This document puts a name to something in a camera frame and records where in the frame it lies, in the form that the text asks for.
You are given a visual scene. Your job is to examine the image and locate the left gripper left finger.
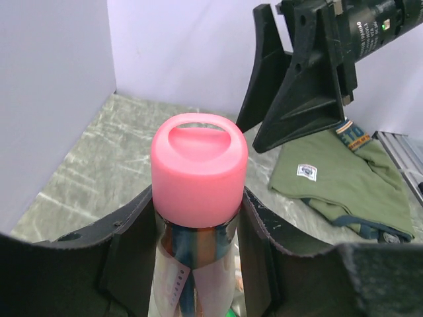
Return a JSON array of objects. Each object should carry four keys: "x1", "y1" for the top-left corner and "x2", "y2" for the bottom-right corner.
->
[{"x1": 1, "y1": 188, "x2": 155, "y2": 316}]

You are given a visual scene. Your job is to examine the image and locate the clear pink crayon tube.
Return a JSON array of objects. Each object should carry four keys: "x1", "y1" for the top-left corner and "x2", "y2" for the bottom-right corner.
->
[{"x1": 151, "y1": 113, "x2": 249, "y2": 316}]

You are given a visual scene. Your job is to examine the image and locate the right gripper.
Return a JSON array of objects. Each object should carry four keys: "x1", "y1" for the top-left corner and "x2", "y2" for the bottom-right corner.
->
[{"x1": 236, "y1": 1, "x2": 422, "y2": 153}]

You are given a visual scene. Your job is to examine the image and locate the aluminium rail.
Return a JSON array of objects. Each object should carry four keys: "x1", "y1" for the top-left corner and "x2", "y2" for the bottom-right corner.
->
[{"x1": 373, "y1": 131, "x2": 422, "y2": 205}]

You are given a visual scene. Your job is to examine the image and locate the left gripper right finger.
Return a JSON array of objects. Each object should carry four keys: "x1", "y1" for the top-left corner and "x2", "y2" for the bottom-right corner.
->
[{"x1": 238, "y1": 189, "x2": 422, "y2": 316}]

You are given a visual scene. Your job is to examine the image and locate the green t-shirt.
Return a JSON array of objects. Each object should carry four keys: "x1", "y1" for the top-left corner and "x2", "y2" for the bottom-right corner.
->
[{"x1": 269, "y1": 119, "x2": 415, "y2": 243}]

